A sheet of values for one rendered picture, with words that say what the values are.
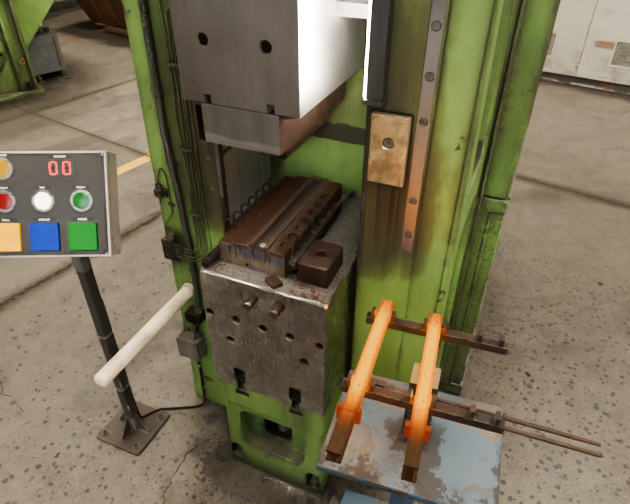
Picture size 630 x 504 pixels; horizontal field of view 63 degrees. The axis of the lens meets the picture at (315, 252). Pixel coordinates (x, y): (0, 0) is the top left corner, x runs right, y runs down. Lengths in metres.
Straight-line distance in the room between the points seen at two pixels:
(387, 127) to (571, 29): 5.17
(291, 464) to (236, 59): 1.35
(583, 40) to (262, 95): 5.35
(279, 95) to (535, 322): 2.00
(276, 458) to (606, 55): 5.31
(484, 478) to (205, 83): 1.07
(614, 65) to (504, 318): 3.99
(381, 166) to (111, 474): 1.53
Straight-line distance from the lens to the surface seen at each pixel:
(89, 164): 1.50
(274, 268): 1.38
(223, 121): 1.24
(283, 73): 1.12
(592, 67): 6.33
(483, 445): 1.35
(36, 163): 1.55
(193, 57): 1.23
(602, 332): 2.90
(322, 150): 1.71
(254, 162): 1.66
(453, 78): 1.17
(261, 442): 1.97
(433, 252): 1.36
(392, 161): 1.23
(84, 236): 1.50
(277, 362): 1.53
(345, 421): 0.99
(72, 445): 2.33
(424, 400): 1.04
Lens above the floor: 1.78
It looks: 36 degrees down
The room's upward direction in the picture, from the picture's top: straight up
